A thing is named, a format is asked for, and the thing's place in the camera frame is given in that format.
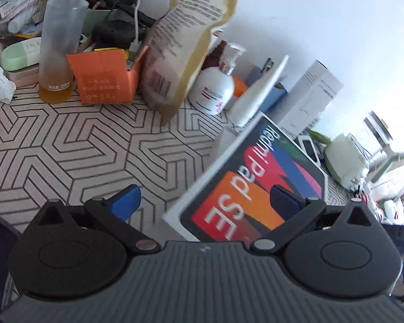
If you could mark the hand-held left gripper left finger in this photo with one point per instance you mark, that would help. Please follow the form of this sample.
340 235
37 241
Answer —
126 202

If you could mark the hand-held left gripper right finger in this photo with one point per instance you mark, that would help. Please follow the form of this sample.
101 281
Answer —
283 200

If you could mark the colourful tablet box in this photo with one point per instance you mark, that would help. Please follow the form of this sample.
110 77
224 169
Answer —
256 161

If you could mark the patterned desktop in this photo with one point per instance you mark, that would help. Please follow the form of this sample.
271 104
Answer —
70 148

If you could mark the white device black screen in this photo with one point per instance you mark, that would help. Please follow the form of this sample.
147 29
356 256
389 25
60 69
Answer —
309 148

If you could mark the green and white jar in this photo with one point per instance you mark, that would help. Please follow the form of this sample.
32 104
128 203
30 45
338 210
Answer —
343 158

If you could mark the tall white carton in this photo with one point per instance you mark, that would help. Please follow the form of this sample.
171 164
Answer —
309 101

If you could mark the blue cardboard box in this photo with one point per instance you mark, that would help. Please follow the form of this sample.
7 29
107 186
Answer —
276 97

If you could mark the white squeeze tube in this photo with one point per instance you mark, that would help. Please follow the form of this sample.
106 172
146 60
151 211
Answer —
256 91

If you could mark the orange round item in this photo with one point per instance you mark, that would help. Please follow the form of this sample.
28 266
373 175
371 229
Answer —
239 86

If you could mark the orange cardboard box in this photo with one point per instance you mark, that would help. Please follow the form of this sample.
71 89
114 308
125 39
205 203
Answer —
101 80

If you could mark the white pump bottle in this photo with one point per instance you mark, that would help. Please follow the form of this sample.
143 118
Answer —
210 91

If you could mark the tan kraft paper pouch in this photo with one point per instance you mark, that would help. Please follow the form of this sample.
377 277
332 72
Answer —
175 57

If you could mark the brown bottle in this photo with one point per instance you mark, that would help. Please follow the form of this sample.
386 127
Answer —
217 55

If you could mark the black pouch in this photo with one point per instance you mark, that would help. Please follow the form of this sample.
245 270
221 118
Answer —
116 30

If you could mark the frosted glass bottle gold cap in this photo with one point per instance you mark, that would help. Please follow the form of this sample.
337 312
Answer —
60 40

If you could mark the pale green case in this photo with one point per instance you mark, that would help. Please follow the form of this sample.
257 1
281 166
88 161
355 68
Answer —
20 53

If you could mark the pale green cup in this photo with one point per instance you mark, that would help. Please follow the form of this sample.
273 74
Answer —
94 20

